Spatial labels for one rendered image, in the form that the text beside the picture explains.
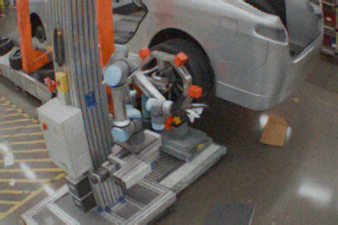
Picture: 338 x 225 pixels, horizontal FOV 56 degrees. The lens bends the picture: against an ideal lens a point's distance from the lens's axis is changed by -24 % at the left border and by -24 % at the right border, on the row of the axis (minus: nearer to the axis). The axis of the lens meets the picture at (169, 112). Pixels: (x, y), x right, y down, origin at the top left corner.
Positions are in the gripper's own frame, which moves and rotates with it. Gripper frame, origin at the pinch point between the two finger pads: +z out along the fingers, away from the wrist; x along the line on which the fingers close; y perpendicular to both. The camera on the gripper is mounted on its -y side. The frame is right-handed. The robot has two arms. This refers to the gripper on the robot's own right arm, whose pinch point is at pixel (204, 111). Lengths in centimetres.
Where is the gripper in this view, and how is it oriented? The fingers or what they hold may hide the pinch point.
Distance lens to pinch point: 235.0
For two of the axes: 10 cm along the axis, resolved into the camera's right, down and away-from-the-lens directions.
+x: -4.1, 3.7, -8.3
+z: 9.1, 1.7, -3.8
